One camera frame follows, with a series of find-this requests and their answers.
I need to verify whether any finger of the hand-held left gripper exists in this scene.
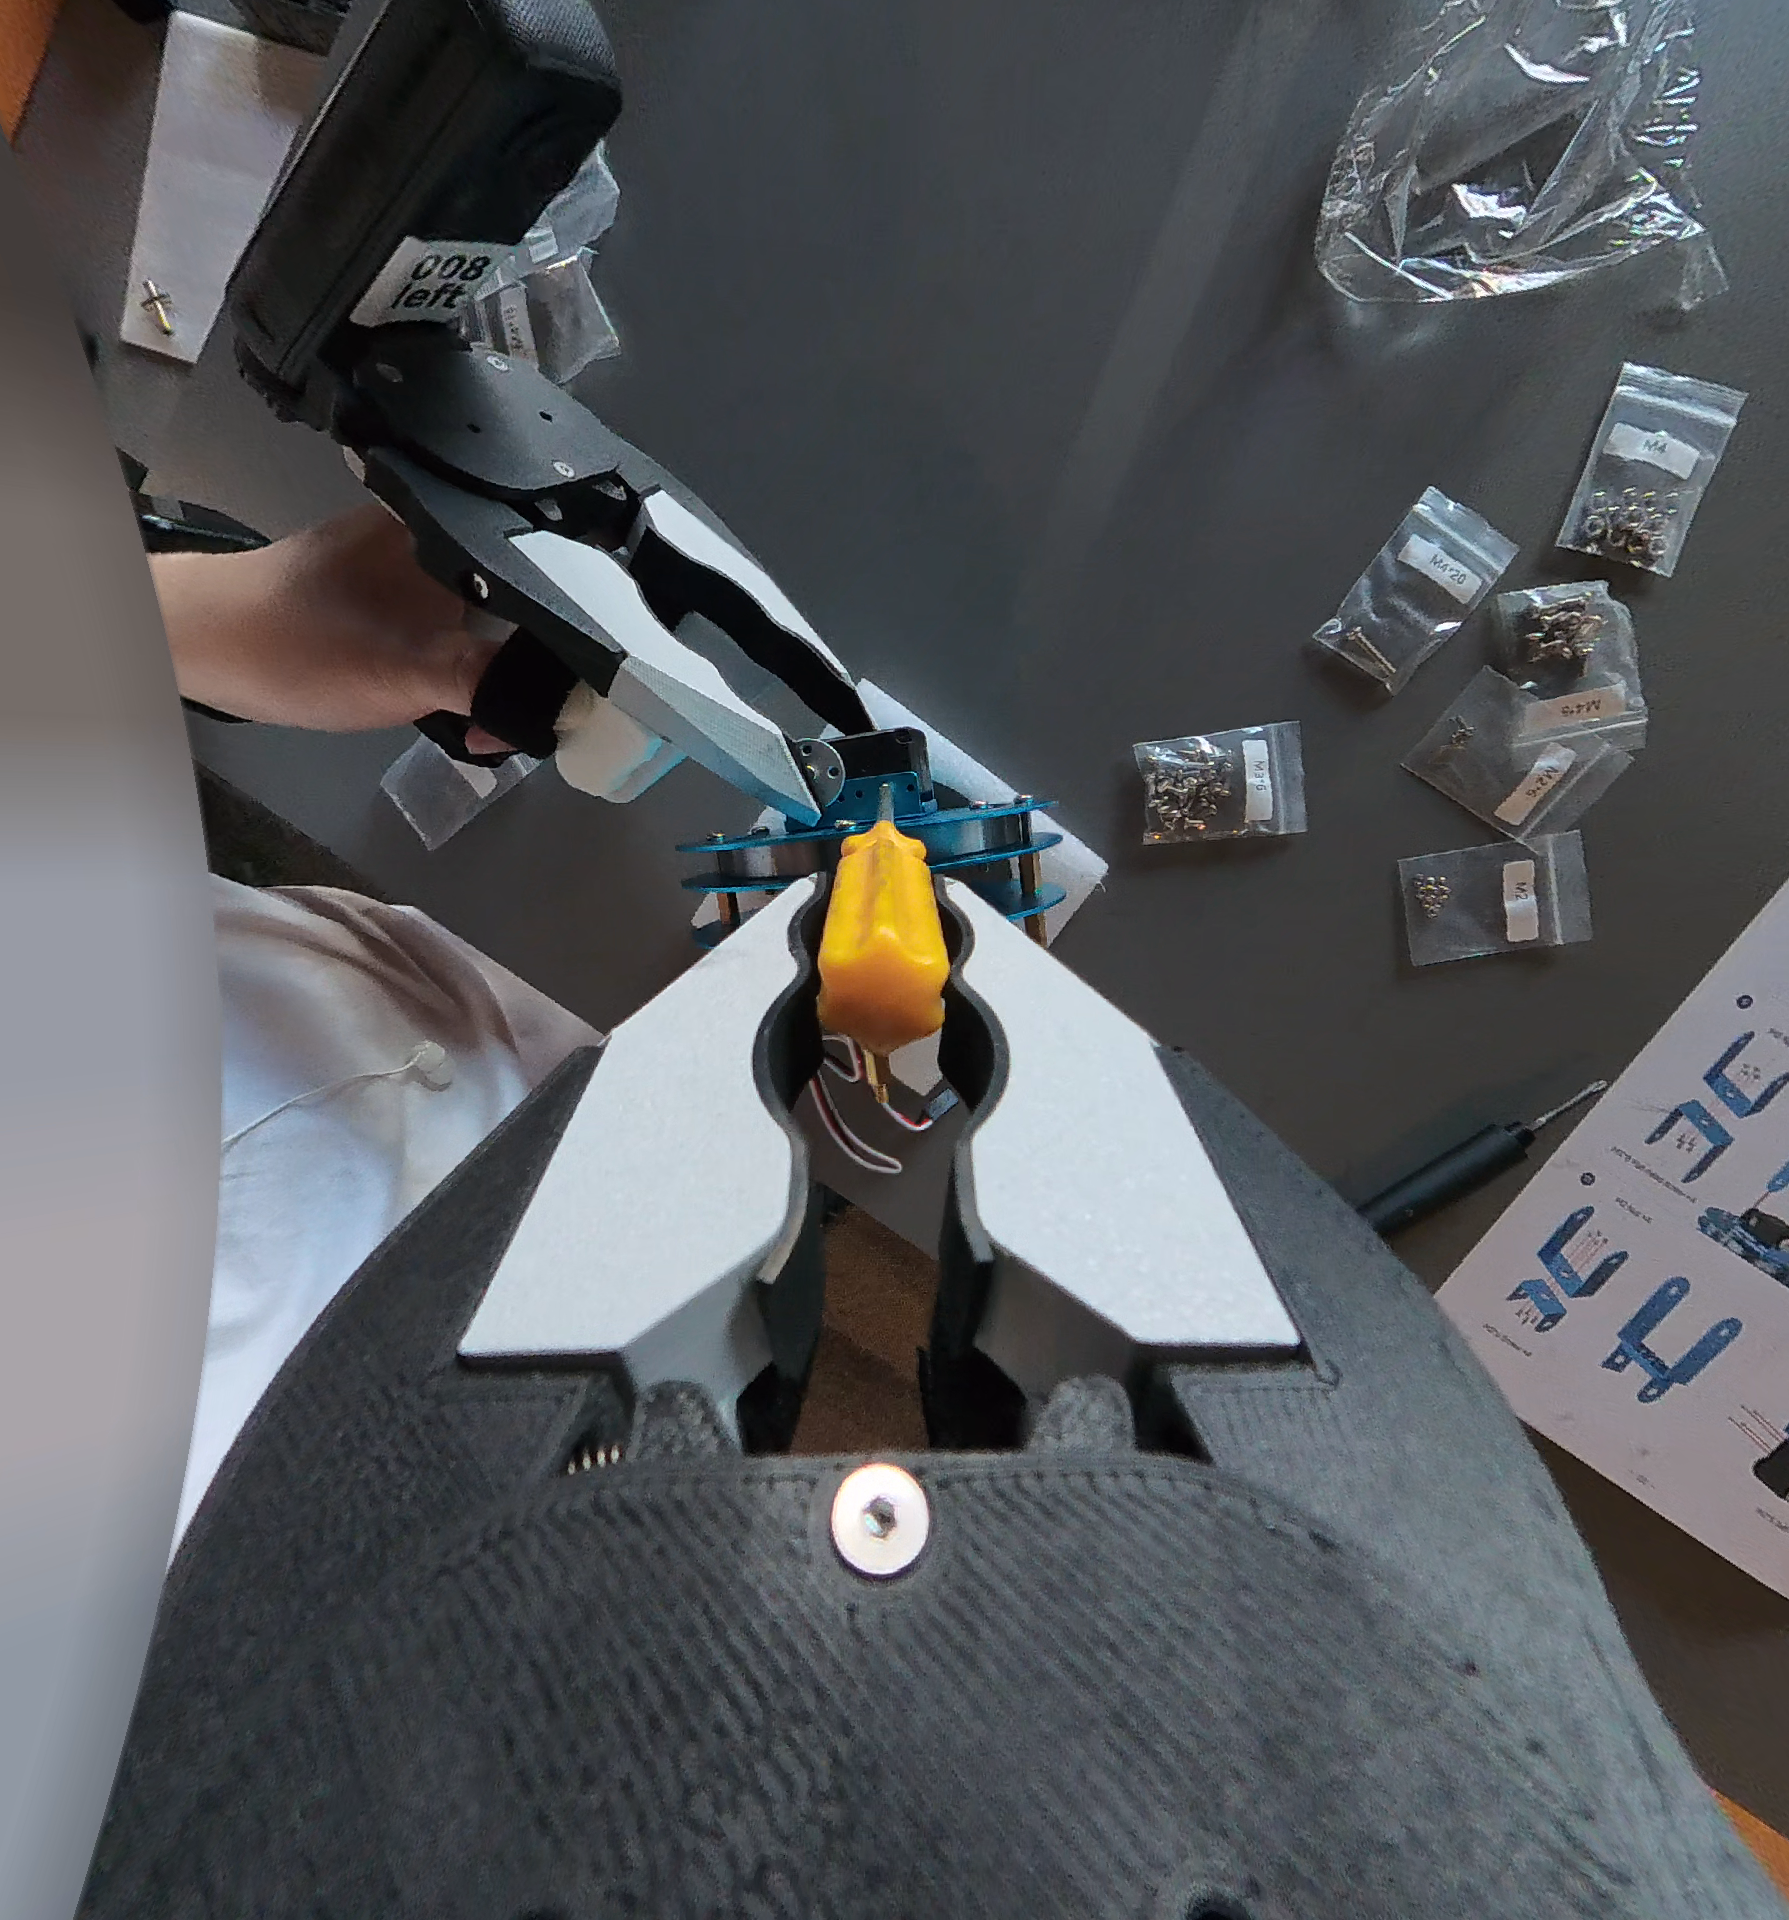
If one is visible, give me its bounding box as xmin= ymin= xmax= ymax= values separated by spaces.
xmin=491 ymin=525 xmax=820 ymax=824
xmin=623 ymin=479 xmax=876 ymax=734

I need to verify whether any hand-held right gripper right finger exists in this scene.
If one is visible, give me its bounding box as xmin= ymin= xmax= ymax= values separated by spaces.
xmin=921 ymin=882 xmax=1311 ymax=1452

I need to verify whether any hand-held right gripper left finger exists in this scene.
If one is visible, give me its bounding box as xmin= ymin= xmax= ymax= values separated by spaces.
xmin=457 ymin=872 xmax=822 ymax=1452

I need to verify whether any yellow handled screwdriver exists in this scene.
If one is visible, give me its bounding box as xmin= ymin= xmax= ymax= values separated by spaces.
xmin=816 ymin=824 xmax=944 ymax=1045

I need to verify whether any blue round servo base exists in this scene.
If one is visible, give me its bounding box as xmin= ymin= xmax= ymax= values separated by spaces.
xmin=679 ymin=727 xmax=1070 ymax=1113

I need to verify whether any person's left forearm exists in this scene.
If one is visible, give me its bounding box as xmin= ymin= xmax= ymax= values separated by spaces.
xmin=148 ymin=529 xmax=337 ymax=732

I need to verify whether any dark grey desk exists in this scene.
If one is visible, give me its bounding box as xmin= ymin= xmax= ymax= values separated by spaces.
xmin=15 ymin=0 xmax=1789 ymax=1847

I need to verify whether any person's left hand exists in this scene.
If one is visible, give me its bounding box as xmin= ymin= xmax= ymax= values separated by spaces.
xmin=327 ymin=507 xmax=515 ymax=736

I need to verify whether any white paper sheet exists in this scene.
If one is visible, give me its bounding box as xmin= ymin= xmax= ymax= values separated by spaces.
xmin=120 ymin=14 xmax=329 ymax=364

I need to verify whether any clear bag of black parts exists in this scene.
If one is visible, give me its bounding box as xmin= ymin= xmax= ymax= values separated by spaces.
xmin=473 ymin=149 xmax=628 ymax=394

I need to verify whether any empty clear zip bag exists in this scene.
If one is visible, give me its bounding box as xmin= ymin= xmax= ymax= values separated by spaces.
xmin=380 ymin=721 xmax=542 ymax=851

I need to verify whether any black precision screwdriver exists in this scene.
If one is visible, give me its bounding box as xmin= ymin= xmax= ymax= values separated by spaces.
xmin=1351 ymin=1082 xmax=1606 ymax=1238

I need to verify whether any white foam block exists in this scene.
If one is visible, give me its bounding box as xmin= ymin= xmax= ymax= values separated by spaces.
xmin=683 ymin=677 xmax=1113 ymax=1247

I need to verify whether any clear bag of short screws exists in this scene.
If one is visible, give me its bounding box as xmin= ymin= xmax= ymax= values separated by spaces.
xmin=1133 ymin=721 xmax=1308 ymax=846

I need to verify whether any clear bag of tiny nuts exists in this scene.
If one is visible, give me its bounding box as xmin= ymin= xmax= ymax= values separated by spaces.
xmin=1396 ymin=828 xmax=1595 ymax=965

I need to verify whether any printed instruction sheet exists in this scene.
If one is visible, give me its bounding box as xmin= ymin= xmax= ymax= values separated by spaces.
xmin=1434 ymin=804 xmax=1789 ymax=1622

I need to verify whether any clear bag of few screws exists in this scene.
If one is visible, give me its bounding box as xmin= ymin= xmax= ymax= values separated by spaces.
xmin=1403 ymin=667 xmax=1650 ymax=838

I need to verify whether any clear bag of long screws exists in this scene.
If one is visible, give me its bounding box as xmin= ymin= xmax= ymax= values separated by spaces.
xmin=1311 ymin=487 xmax=1521 ymax=696

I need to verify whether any crumpled clear plastic wrap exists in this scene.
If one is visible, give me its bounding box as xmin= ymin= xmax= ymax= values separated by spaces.
xmin=1313 ymin=0 xmax=1728 ymax=308

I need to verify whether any clear bag of hex nuts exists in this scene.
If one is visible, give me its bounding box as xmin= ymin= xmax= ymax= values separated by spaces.
xmin=1557 ymin=364 xmax=1746 ymax=578

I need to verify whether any red white servo cable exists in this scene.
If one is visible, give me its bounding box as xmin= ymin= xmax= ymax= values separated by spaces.
xmin=807 ymin=1042 xmax=971 ymax=1176

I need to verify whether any white cord with bead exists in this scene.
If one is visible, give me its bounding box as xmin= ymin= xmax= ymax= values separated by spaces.
xmin=225 ymin=1038 xmax=454 ymax=1149

